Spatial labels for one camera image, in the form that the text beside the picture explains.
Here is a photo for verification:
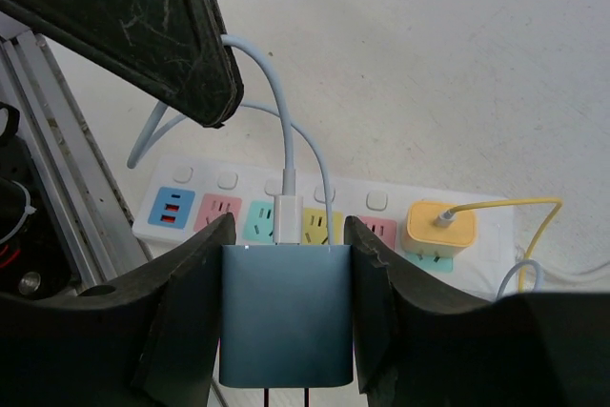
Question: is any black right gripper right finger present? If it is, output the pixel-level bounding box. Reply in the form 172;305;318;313
344;216;609;406

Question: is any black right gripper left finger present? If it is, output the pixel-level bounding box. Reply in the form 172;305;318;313
1;214;235;406

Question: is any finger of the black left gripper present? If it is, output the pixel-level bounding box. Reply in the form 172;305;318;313
1;0;244;128

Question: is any yellow charger plug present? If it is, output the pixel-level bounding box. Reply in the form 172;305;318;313
401;200;478;258

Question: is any blue charger plug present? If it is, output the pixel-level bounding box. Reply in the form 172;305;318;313
219;245;354;389

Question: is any white colourful power strip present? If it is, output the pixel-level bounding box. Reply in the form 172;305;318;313
132;155;516;299

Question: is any aluminium rail frame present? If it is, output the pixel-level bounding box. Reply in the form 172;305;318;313
1;14;152;292

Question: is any light blue charger cable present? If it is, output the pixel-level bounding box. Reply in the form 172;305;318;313
125;33;546;298

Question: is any white power strip cord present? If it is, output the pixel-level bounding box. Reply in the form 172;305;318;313
514;244;610;290

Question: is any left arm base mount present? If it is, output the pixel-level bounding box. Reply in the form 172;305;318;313
1;103;79;300

